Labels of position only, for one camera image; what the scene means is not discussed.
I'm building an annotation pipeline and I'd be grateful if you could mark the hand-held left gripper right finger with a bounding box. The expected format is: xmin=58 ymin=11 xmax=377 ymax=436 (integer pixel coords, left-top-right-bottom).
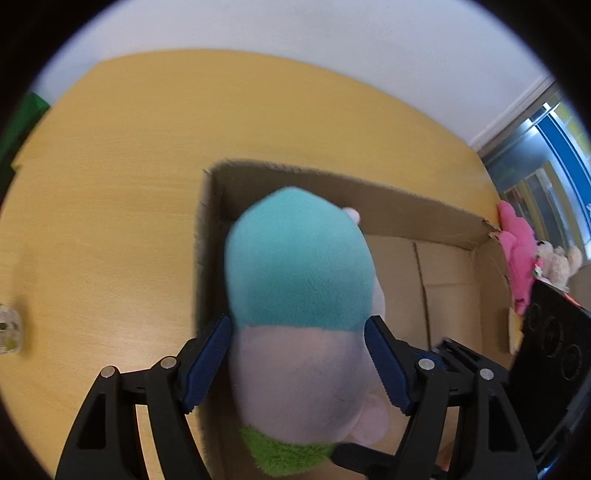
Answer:
xmin=364 ymin=315 xmax=539 ymax=480

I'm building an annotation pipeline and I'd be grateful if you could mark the pink plush toy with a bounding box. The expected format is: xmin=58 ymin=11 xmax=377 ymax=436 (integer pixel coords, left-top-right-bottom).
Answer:
xmin=496 ymin=200 xmax=539 ymax=315

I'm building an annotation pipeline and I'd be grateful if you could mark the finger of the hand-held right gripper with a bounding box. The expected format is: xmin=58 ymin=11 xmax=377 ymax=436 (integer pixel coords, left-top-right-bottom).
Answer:
xmin=434 ymin=338 xmax=509 ymax=384
xmin=331 ymin=440 xmax=409 ymax=474

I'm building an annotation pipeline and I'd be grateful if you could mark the clear plastic object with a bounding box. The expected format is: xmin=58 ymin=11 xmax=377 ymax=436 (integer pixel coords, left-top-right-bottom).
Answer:
xmin=0 ymin=304 xmax=23 ymax=356

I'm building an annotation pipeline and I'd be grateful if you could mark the wooden desktop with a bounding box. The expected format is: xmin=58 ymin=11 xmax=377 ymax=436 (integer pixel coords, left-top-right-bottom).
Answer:
xmin=0 ymin=48 xmax=513 ymax=480

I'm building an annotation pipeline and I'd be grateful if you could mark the beige teddy bear plush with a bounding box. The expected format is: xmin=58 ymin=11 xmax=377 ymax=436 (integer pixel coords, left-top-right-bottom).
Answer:
xmin=536 ymin=240 xmax=583 ymax=291

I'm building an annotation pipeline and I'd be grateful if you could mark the metal window frame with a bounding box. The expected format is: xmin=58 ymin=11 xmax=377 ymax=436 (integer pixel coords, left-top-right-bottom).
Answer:
xmin=480 ymin=88 xmax=591 ymax=259

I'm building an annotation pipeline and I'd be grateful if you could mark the plush pig toy teal shirt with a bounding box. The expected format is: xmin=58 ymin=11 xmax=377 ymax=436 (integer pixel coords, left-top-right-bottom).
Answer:
xmin=224 ymin=186 xmax=391 ymax=477

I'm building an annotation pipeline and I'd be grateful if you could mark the brown cardboard box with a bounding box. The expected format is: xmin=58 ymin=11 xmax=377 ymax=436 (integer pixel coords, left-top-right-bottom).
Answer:
xmin=194 ymin=158 xmax=525 ymax=480

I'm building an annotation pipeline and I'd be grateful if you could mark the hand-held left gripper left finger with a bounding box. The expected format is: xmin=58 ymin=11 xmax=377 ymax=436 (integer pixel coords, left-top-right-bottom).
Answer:
xmin=55 ymin=314 xmax=234 ymax=480

